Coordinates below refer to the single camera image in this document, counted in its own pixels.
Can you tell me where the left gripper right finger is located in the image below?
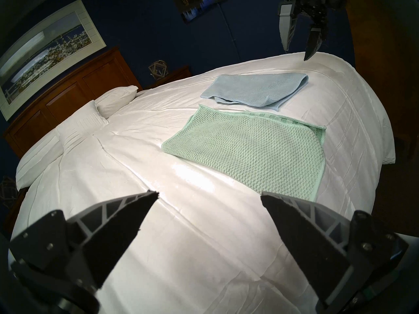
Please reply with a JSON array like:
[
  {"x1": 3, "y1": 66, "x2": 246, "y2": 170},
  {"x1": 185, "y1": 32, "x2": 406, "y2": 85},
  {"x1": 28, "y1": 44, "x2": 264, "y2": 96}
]
[{"x1": 261, "y1": 191, "x2": 409, "y2": 310}]

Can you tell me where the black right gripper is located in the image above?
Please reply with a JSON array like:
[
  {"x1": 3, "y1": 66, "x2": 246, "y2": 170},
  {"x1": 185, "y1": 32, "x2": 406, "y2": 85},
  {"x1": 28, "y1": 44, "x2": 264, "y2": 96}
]
[{"x1": 278, "y1": 0, "x2": 347, "y2": 61}]

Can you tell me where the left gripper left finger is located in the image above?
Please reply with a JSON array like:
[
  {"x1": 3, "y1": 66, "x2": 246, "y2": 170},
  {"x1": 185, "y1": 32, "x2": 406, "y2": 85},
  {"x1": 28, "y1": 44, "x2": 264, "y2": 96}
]
[{"x1": 8, "y1": 191, "x2": 160, "y2": 291}]

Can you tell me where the light blue hand towel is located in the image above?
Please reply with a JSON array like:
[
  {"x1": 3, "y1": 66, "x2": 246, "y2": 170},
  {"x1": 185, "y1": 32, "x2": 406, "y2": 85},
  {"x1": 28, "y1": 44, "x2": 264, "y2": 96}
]
[{"x1": 200, "y1": 73, "x2": 310, "y2": 113}]

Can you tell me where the mint green hand towel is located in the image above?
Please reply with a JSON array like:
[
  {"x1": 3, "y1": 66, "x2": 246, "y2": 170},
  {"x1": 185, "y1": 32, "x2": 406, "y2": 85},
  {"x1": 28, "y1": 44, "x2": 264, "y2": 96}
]
[{"x1": 161, "y1": 104, "x2": 327, "y2": 201}]

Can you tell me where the long white pillow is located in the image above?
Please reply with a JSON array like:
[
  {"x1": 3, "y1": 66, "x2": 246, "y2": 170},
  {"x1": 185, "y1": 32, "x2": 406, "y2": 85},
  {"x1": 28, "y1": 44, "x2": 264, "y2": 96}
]
[
  {"x1": 16, "y1": 130, "x2": 64, "y2": 189},
  {"x1": 94, "y1": 85, "x2": 138, "y2": 119}
]

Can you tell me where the forest lake canvas print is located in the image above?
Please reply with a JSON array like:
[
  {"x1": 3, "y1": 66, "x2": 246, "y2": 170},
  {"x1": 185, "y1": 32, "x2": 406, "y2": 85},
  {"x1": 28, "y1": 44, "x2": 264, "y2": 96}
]
[{"x1": 169, "y1": 0, "x2": 246, "y2": 24}]

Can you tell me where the white bed comforter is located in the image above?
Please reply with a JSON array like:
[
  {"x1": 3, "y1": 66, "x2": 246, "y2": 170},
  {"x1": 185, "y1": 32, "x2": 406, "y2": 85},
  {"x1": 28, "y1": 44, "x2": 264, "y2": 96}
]
[{"x1": 8, "y1": 51, "x2": 396, "y2": 314}]

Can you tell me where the square pleated white pillow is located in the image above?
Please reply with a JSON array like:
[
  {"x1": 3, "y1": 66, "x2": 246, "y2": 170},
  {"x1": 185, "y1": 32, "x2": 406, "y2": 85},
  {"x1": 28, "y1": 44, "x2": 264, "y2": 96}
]
[{"x1": 55, "y1": 100, "x2": 109, "y2": 148}]

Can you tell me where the brown wooden headboard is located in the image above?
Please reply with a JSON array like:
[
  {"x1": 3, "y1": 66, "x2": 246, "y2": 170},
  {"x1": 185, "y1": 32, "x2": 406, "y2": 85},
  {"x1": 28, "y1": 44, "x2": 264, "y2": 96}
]
[{"x1": 3, "y1": 46, "x2": 143, "y2": 158}]

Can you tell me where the framed flower seascape picture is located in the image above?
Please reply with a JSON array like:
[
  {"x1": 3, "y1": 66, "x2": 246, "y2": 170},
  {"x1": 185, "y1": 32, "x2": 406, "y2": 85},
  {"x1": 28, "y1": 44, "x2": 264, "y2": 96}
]
[{"x1": 0, "y1": 0, "x2": 107, "y2": 121}]

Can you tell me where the geometric wire ornament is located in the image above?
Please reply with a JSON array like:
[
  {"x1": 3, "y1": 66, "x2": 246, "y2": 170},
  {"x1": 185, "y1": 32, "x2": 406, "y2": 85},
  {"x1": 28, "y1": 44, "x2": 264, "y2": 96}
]
[
  {"x1": 148, "y1": 59, "x2": 170, "y2": 79},
  {"x1": 0, "y1": 176, "x2": 17, "y2": 209}
]

